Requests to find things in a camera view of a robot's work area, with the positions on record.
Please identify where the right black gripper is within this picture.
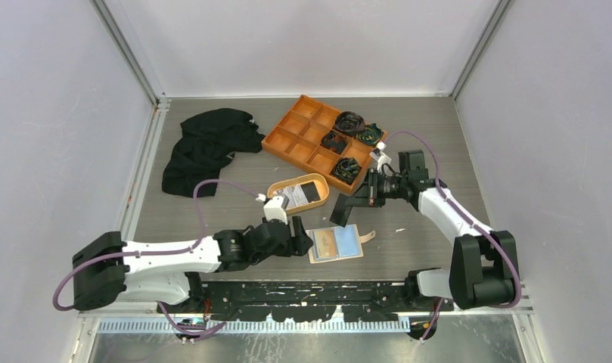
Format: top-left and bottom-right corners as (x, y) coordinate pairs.
(346, 168), (408, 207)

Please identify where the yellow credit card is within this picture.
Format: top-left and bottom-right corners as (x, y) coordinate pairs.
(310, 228), (337, 261)

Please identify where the beige card holder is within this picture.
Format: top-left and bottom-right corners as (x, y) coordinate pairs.
(306, 224), (376, 265)

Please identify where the black VIP credit card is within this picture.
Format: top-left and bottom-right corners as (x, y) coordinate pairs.
(300, 181), (321, 203)

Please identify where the orange oval tray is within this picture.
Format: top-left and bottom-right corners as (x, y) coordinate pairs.
(267, 173), (330, 215)

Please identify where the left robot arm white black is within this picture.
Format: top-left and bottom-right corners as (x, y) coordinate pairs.
(72, 216), (313, 312)

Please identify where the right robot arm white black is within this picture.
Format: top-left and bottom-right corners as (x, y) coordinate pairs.
(331, 150), (522, 311)

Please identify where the right credit card in tray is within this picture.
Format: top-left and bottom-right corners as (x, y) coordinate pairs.
(274, 185), (308, 209)

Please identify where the green yellow rolled tie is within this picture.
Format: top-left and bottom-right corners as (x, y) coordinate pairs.
(331, 157), (362, 185)

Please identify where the green patterned rolled tie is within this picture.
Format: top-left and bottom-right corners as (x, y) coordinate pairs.
(355, 123), (384, 147)

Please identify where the orange compartment organizer box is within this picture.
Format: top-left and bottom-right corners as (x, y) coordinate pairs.
(262, 95), (373, 194)

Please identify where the dark red rolled tie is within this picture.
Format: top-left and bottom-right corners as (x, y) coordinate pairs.
(320, 131), (347, 155)

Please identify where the dark brown rolled tie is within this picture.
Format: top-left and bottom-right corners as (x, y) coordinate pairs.
(333, 111), (366, 137)

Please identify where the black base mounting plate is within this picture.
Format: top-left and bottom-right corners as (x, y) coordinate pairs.
(164, 281), (438, 322)

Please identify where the black cloth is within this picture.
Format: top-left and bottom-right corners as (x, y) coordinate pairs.
(161, 107), (265, 197)

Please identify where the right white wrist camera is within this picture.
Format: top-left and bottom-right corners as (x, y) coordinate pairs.
(369, 141), (392, 173)

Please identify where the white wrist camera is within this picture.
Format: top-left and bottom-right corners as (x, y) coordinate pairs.
(369, 141), (392, 173)
(263, 194), (289, 224)

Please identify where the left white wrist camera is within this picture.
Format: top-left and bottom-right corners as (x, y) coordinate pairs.
(263, 194), (289, 224)

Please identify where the aluminium front frame rail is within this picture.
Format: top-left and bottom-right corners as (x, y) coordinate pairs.
(79, 292), (534, 335)

